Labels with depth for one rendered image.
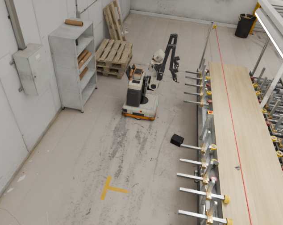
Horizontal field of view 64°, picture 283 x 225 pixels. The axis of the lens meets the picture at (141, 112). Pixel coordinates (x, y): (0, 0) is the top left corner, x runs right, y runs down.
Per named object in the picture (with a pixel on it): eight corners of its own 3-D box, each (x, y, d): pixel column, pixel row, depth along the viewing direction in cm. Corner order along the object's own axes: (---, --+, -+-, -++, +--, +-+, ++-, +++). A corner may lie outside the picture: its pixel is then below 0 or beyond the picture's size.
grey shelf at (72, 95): (62, 109, 463) (47, 35, 361) (79, 85, 531) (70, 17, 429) (83, 113, 459) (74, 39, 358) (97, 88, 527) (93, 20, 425)
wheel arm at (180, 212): (177, 214, 224) (178, 212, 222) (178, 210, 227) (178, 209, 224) (229, 225, 220) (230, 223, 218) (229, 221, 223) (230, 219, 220)
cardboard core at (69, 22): (64, 19, 395) (81, 22, 392) (66, 18, 401) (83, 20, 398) (65, 24, 400) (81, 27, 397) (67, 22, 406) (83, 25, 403)
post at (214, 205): (201, 226, 240) (214, 204, 208) (201, 222, 242) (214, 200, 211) (204, 227, 240) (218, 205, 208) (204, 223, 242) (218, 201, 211)
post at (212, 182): (200, 205, 261) (211, 182, 229) (200, 202, 263) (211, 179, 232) (202, 206, 260) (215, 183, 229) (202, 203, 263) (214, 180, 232)
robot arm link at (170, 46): (168, 41, 358) (168, 44, 350) (176, 44, 358) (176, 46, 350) (160, 65, 387) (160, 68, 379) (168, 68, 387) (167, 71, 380)
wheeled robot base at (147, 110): (121, 115, 457) (121, 106, 441) (128, 97, 505) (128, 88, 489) (154, 122, 452) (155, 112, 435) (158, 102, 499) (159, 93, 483)
